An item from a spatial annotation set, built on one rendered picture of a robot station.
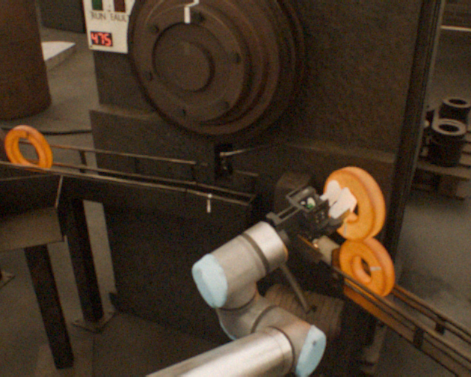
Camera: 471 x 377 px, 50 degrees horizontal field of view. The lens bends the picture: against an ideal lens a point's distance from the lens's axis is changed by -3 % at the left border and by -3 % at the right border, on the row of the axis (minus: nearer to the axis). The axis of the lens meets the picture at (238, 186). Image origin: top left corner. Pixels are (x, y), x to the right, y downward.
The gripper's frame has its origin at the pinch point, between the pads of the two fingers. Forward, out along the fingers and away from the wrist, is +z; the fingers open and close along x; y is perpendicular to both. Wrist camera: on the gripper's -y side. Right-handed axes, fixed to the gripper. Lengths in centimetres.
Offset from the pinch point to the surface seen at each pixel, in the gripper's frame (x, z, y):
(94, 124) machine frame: 90, -29, -2
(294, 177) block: 30.6, 4.8, -13.8
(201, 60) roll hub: 38.4, -7.8, 24.7
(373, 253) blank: -2.9, 1.3, -16.0
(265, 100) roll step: 31.9, 2.6, 10.9
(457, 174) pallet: 80, 135, -119
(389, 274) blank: -7.1, 1.6, -20.2
